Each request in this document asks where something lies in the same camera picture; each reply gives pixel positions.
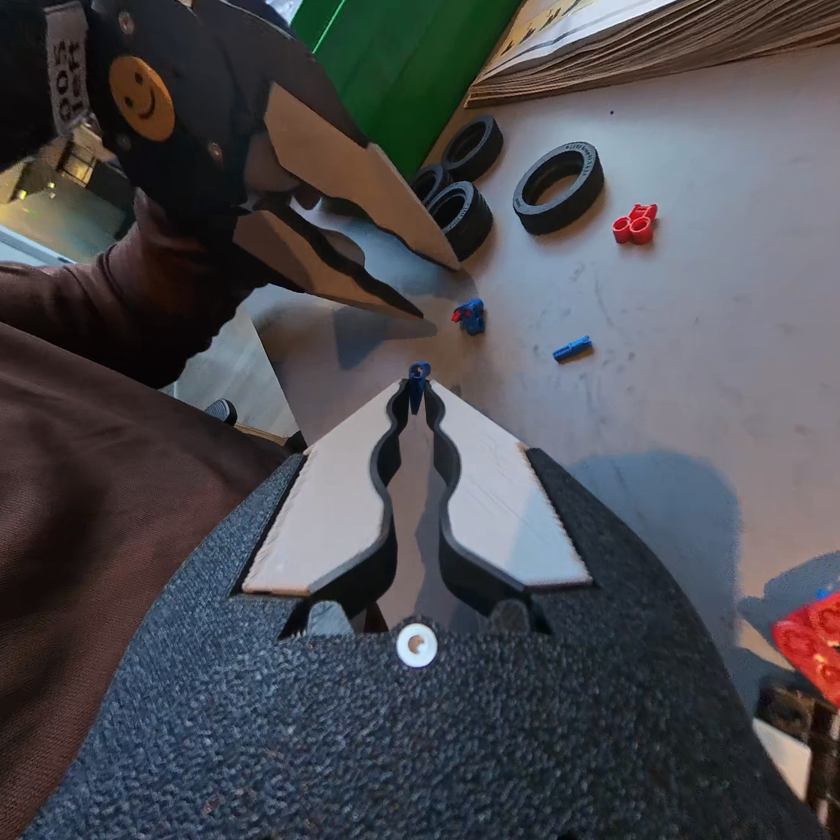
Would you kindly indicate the toy brick car model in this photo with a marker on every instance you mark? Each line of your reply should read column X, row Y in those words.
column 814, row 643

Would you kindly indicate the blue curved toy piece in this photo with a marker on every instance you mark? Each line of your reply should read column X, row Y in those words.
column 418, row 387

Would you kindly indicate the open instruction booklet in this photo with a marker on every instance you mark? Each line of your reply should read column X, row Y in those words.
column 656, row 46

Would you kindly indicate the grey desk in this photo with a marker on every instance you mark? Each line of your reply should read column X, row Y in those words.
column 689, row 295

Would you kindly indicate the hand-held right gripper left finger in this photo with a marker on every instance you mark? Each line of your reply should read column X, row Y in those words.
column 328, row 518

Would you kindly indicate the person's left hand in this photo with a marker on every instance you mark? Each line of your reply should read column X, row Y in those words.
column 190, row 243

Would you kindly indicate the green plastic bin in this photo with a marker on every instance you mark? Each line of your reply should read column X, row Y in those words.
column 394, row 79

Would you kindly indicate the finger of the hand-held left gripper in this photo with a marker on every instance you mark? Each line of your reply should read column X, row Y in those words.
column 275, row 253
column 341, row 157

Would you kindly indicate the red toy connector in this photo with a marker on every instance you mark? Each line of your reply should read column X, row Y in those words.
column 627, row 229

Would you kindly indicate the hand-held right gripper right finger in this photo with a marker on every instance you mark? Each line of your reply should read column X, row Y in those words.
column 505, row 518

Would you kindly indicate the blue toy connector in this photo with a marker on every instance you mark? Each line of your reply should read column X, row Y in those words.
column 472, row 318

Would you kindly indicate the black toy tire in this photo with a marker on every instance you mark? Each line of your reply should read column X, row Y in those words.
column 420, row 180
column 476, row 229
column 577, row 203
column 492, row 157

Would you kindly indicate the black office chair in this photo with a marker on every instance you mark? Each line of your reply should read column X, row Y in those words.
column 223, row 412

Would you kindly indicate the person's left forearm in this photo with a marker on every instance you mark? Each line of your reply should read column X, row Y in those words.
column 98, row 315

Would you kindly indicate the blue toy pin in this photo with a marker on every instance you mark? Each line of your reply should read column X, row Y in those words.
column 572, row 349

